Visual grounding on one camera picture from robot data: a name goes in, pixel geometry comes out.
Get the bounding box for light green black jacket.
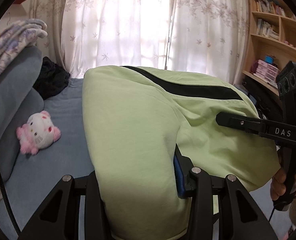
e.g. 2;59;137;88
82;66;280;239

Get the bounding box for person's right hand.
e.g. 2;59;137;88
270;167;296;200

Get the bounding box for pink boxes on shelf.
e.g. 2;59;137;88
250;59;280;88

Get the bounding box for wooden bookshelf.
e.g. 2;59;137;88
242;0;296;95

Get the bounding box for books on shelf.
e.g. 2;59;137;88
252;0;286;41

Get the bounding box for white floral curtain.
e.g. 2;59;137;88
29;0;249;84

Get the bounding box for pink white plush toy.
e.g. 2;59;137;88
16;111;61;155

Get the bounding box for blue fleece bed blanket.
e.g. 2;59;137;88
0;77;296;240

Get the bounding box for black garment by pillows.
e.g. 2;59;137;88
33;56;70;100

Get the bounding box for grey-blue pillow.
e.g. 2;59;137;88
0;46;42;139
0;87;45;182

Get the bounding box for folded floral quilt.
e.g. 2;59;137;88
0;18;48;75

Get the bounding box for black cable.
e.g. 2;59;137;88
0;148;21;235

